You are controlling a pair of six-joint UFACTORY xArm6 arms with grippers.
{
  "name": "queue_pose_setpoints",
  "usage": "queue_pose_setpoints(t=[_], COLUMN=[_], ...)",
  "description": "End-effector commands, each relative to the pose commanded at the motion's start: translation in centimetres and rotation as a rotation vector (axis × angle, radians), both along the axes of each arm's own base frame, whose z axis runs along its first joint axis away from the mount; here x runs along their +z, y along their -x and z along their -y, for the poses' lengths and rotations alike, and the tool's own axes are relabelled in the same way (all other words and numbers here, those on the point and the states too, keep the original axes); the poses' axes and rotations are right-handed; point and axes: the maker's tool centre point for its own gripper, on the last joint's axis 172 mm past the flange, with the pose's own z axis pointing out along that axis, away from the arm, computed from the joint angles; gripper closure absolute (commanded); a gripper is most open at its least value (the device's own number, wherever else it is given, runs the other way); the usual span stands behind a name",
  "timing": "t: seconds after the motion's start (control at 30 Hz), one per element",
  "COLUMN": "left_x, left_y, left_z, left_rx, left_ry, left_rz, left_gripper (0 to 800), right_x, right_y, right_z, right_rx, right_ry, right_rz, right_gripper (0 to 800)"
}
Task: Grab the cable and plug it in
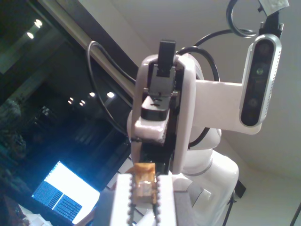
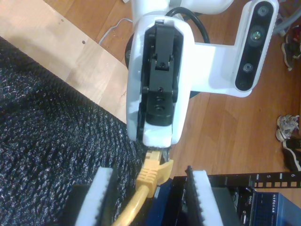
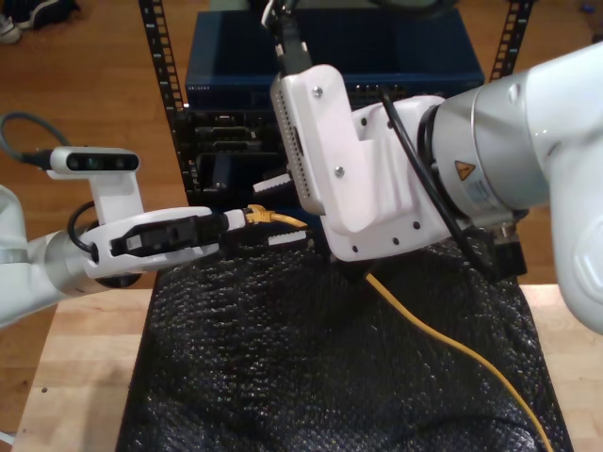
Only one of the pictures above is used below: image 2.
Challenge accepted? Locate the yellow network cable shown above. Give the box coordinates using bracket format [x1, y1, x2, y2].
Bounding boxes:
[114, 150, 174, 226]

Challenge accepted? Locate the black rack shelf tray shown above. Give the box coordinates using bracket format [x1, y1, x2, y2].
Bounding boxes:
[170, 176, 236, 226]

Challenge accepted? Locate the black Dell rack server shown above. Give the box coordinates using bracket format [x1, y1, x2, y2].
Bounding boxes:
[225, 187, 258, 226]

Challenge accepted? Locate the dark blue base platform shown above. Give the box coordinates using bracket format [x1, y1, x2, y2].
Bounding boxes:
[150, 182, 186, 226]

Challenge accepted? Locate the black bubble wrap mat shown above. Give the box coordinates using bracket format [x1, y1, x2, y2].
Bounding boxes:
[0, 35, 151, 226]

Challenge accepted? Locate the dark navy sneaker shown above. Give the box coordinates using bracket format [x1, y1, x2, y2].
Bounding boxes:
[281, 136, 301, 172]

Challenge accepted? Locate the black and white sneaker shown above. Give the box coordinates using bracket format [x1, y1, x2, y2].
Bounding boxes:
[281, 24, 301, 71]

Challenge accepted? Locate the black perforated rack post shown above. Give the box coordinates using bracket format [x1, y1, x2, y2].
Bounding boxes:
[206, 173, 301, 189]

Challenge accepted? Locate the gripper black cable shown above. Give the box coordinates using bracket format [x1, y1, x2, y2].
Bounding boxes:
[164, 7, 211, 44]

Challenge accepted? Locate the blue Netgear network switch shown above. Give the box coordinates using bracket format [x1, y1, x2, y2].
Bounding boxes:
[255, 192, 301, 226]

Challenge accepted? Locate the gripper camera bar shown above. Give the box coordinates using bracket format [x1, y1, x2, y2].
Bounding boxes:
[188, 0, 280, 98]

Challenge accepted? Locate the thin white cable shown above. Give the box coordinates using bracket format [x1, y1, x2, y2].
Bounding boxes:
[97, 17, 135, 45]

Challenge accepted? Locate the camera bar cable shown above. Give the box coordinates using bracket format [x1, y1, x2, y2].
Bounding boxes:
[274, 13, 293, 36]

